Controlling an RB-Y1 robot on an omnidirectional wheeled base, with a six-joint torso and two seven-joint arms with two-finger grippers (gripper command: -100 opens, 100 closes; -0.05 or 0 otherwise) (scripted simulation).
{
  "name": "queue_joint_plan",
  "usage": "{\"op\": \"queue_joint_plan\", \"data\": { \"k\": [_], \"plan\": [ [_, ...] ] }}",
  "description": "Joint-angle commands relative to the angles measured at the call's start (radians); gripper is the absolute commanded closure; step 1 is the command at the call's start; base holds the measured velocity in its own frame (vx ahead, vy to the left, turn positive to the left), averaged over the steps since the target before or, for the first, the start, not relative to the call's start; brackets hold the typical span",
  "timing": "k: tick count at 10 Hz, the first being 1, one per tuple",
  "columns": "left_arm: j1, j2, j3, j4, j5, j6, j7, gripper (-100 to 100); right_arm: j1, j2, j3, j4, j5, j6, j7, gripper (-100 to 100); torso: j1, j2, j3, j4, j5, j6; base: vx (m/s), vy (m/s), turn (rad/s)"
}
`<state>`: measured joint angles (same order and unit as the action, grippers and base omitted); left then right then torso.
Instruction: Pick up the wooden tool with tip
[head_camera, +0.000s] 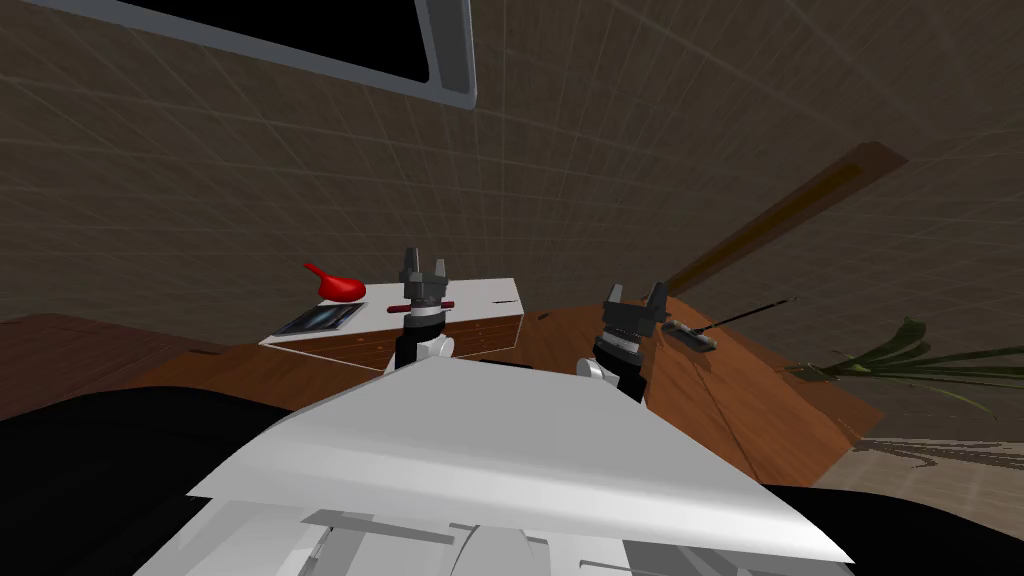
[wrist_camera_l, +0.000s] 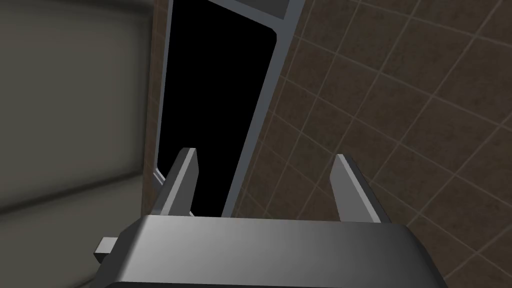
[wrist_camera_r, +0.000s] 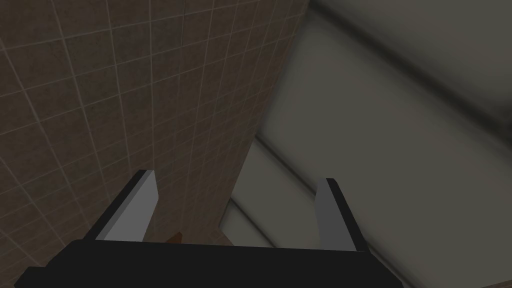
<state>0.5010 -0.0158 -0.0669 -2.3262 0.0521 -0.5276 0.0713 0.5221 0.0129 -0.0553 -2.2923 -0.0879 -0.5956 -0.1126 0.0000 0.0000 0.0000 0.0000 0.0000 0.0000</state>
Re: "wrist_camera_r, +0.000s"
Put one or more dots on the pale grey cupboard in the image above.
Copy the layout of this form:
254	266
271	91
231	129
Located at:
360	132

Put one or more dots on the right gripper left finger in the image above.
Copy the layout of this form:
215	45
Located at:
130	214

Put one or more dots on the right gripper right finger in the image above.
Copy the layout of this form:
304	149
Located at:
336	218

